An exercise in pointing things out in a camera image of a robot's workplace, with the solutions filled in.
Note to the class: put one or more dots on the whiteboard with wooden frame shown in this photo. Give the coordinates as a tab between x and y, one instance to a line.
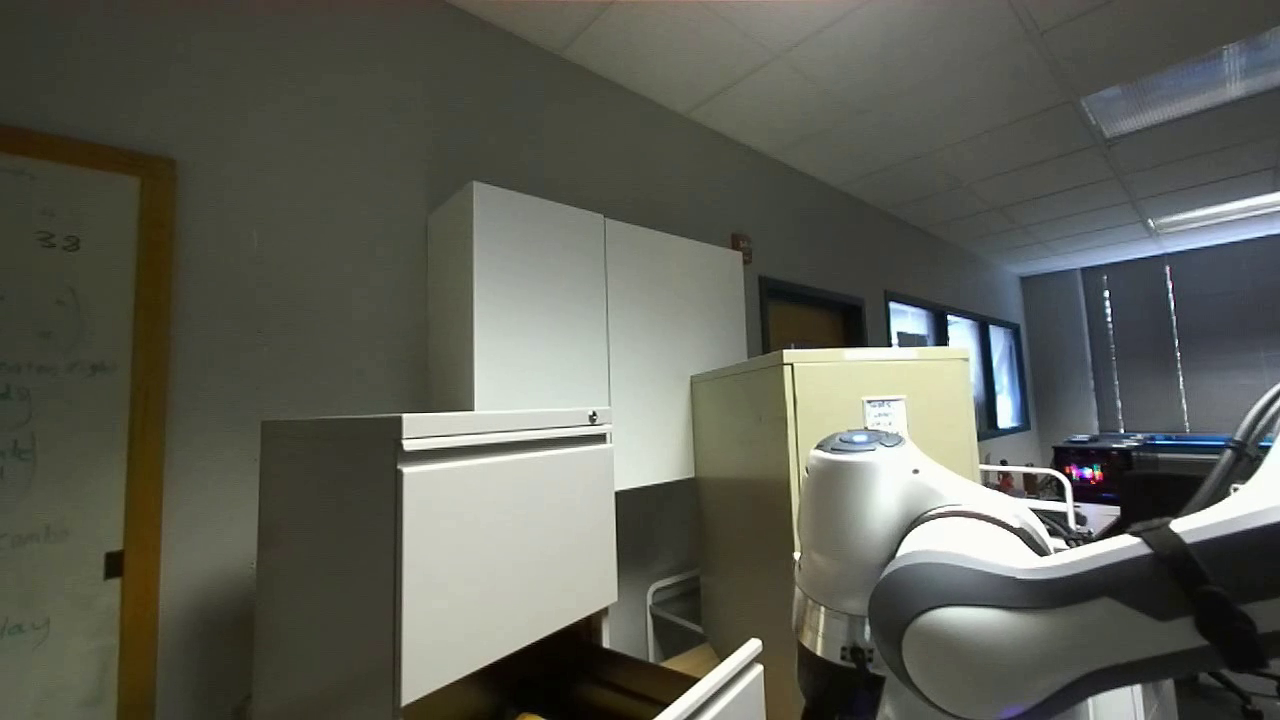
66	401

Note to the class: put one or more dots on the large ceiling light panel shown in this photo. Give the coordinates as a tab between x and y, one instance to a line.
1185	80

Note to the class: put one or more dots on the white metal rail frame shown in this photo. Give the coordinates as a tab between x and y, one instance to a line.
1054	485

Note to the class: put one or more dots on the white wall cabinet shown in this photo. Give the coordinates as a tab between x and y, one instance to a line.
526	300
674	361

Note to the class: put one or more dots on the grey cabinet drawer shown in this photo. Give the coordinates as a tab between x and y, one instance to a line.
724	689

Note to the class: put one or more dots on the paper label on filing cabinet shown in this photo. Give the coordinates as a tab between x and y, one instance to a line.
885	412

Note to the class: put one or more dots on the small grey drawer cabinet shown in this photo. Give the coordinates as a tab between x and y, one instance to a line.
332	562

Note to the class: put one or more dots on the black computer with lights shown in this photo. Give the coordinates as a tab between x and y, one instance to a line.
1134	470

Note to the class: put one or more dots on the dark door frame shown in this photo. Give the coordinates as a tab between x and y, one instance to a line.
804	323

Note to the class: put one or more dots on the grey vertical window blinds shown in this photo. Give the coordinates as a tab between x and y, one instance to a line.
1185	332

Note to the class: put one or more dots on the narrow ceiling light panel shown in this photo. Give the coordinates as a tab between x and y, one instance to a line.
1223	208

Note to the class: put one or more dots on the dark framed window row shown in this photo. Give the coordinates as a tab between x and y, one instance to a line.
1000	372

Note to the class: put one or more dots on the beige metal filing cabinet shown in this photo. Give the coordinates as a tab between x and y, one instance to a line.
745	483

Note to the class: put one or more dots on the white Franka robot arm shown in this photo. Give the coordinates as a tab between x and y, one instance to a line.
987	624

